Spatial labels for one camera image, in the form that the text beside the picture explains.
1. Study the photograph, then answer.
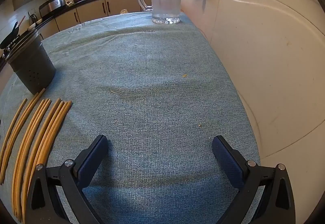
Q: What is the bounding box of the wooden chopstick five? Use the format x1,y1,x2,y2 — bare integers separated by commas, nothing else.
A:
21,98,61,223

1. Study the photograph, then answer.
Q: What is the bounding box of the wooden chopstick three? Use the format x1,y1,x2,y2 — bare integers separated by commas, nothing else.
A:
12,100,45,218

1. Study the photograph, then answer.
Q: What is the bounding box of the wooden chopstick two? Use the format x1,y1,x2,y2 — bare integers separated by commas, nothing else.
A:
1,88,45,184

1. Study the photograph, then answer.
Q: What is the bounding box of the wooden chopstick six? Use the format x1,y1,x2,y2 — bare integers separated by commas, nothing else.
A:
23,98,64,194

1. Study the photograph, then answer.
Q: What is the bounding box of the wooden chopstick eight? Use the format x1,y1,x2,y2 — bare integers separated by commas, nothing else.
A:
43,101,72,165

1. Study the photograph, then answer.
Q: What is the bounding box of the wooden chopstick one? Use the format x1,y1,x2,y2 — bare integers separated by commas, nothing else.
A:
0,98,27,163

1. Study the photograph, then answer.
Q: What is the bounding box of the wooden chopstick seven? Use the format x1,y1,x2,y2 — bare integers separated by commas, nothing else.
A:
34,102,68,166

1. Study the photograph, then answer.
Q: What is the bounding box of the dark perforated utensil holder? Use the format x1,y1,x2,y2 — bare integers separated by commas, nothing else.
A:
1,30,56,95

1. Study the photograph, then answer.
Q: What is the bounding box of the blue-grey table cloth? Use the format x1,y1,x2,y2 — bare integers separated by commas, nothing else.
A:
42,13,259,223

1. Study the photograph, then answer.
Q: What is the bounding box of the black frying pan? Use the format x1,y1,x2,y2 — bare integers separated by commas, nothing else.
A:
0,16,25,49

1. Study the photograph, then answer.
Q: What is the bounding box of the silver rice cooker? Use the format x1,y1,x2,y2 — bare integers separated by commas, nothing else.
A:
39,0,66,18

